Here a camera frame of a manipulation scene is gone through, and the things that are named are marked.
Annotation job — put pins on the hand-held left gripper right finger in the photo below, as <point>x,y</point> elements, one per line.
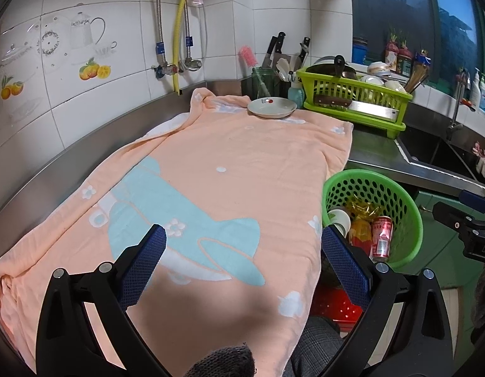
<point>344,265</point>

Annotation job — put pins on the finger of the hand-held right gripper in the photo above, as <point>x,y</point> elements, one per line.
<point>476,201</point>
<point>450,214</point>

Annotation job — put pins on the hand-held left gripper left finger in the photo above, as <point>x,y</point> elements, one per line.
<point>148,263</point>

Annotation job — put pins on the red yellow snack packet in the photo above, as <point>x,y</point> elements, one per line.
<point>360,235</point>

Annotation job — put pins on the red drink can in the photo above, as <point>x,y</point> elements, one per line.
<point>381,235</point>

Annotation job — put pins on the white lidded cup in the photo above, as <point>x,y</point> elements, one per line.
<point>338,218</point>

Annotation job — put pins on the green plastic basket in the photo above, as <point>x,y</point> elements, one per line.
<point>370,172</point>

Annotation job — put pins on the person's left forearm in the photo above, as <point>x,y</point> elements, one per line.
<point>222,361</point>

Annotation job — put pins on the red plastic stool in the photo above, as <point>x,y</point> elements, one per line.
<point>332,302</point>

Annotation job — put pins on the pink dish rag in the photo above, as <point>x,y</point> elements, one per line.
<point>481,161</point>

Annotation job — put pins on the steel sink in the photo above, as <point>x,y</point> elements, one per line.
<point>431,149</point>

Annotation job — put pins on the person's plaid trouser leg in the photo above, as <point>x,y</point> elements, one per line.
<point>313,345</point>

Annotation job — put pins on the green dish rack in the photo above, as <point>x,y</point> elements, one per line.
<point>397,128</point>

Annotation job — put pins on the steel faucet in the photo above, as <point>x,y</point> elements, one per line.
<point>458,98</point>

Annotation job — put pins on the white pump bottle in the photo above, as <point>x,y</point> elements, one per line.
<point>475,88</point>

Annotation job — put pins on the metal pot with lid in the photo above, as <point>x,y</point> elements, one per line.
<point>372,109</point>

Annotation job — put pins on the bundle of chopsticks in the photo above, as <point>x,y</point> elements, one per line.
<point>417,76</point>

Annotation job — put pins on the white bowl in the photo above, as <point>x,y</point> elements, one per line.
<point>395,85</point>
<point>370,79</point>

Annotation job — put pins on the peach printed towel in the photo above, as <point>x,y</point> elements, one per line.
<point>234,145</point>

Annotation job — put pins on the red topped jar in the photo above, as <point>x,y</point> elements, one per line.
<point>404,61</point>
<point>391,53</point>

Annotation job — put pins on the patterned ceramic bowl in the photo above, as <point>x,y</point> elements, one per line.
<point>378,67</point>

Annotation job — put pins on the white shallow dish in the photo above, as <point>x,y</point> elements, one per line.
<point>272,107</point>

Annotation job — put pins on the teal bottle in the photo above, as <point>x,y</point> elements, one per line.
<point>295,95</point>

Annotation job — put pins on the blue plastic container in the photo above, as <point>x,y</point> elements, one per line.
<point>360,52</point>

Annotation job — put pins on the steel pan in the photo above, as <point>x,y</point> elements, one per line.
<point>325,66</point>

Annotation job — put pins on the brass angle valve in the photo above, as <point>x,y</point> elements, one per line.
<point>165,70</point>
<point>192,63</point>

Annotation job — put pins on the green glass jar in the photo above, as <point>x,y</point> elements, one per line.
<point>262,82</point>

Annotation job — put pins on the black knife holder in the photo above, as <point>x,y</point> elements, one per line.
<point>246,86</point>

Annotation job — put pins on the white rice spoons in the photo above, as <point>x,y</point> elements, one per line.
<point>283,68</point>

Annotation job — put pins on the green framed window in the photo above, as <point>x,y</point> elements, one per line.
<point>383,8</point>

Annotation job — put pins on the pink bottle brush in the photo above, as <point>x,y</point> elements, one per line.
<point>247,55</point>

